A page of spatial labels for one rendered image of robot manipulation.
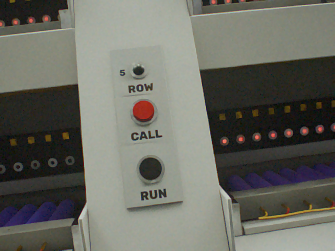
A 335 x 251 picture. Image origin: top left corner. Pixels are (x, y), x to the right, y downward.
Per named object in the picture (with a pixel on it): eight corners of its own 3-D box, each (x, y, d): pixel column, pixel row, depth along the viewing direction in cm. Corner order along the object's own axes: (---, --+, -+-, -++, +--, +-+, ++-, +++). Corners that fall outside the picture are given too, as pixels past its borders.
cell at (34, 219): (58, 216, 38) (42, 241, 31) (41, 218, 37) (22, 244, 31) (55, 200, 37) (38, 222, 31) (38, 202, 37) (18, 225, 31)
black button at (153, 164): (163, 178, 24) (160, 155, 24) (140, 181, 24) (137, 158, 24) (163, 179, 25) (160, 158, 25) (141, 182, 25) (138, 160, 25)
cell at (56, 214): (77, 214, 38) (65, 238, 31) (60, 216, 38) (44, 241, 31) (75, 197, 38) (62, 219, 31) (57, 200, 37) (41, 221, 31)
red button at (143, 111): (155, 119, 25) (153, 98, 26) (133, 122, 25) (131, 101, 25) (155, 123, 26) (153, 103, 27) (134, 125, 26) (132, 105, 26)
